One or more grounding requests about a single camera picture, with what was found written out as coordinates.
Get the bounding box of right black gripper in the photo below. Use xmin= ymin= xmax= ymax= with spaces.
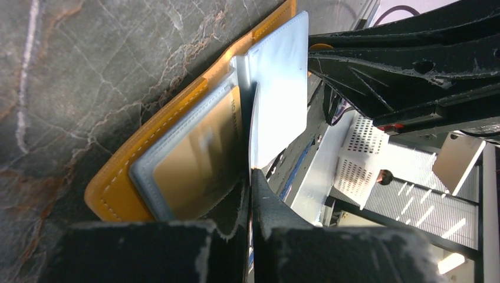
xmin=308 ymin=1 xmax=499 ymax=136

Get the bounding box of white perforated panel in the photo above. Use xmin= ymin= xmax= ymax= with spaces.
xmin=334 ymin=113 xmax=389 ymax=209

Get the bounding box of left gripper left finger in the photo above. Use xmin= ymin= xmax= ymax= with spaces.
xmin=40 ymin=177 xmax=249 ymax=282

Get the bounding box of orange leather card holder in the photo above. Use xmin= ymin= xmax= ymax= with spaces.
xmin=84 ymin=1 xmax=309 ymax=221

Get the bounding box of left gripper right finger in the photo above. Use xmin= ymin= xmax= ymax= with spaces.
xmin=251 ymin=169 xmax=446 ymax=282

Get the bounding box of gold credit card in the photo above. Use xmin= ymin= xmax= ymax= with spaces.
xmin=153 ymin=86 xmax=244 ymax=220

